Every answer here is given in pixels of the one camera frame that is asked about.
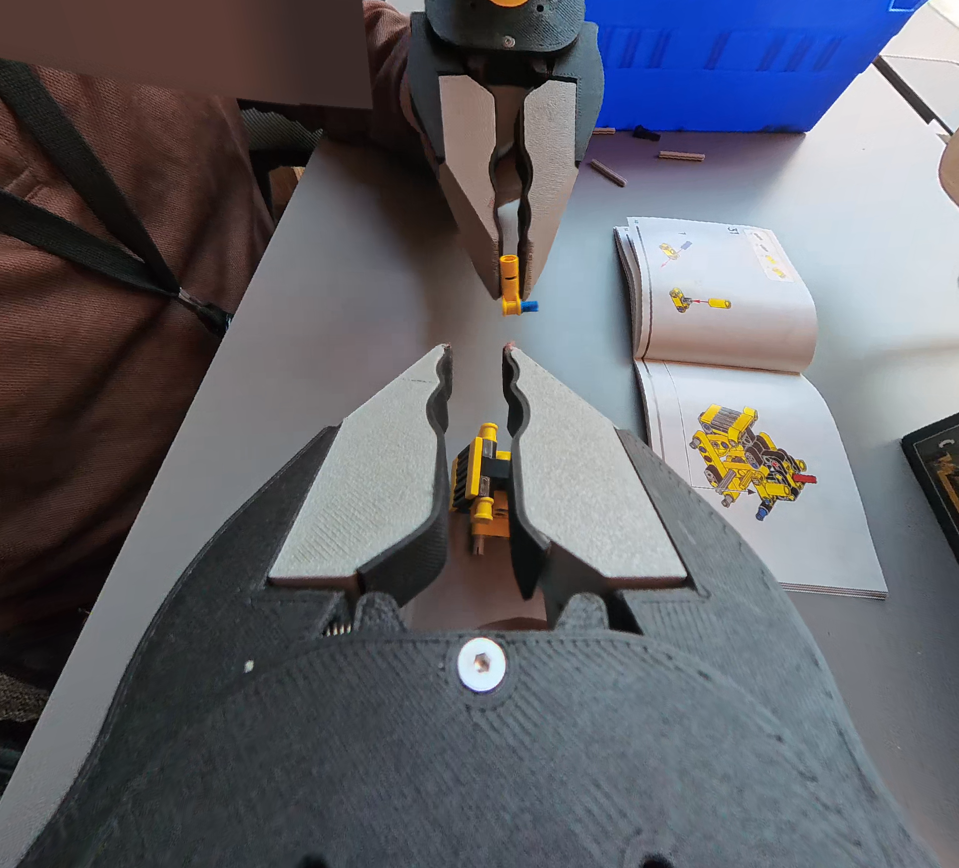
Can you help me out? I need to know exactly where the yellow lego connector blue pin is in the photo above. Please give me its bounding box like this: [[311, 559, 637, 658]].
[[499, 254, 542, 317]]

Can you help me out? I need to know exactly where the black chair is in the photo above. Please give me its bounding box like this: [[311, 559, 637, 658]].
[[238, 100, 325, 217]]

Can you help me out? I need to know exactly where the blue plastic bin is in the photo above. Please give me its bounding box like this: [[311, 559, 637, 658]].
[[545, 0, 938, 135]]

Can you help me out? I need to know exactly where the person's left forearm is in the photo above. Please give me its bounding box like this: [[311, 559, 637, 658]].
[[363, 0, 443, 157]]

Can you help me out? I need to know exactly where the lego instruction booklet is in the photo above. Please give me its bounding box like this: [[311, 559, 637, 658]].
[[613, 216, 890, 599]]

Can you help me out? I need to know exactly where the black strap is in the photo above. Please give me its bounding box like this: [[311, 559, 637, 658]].
[[0, 59, 233, 337]]

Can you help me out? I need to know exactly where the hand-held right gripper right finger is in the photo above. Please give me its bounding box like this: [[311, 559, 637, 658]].
[[502, 344, 689, 601]]

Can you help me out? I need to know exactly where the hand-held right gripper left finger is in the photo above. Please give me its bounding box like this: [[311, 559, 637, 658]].
[[267, 344, 455, 605]]

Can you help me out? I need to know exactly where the yellow black lego model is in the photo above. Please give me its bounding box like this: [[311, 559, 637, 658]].
[[448, 422, 514, 556]]

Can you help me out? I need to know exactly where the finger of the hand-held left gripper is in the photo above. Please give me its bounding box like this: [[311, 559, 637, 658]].
[[438, 74, 525, 301], [517, 77, 580, 291]]

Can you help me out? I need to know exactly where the dark lego box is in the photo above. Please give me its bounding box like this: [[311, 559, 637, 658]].
[[901, 413, 959, 565]]

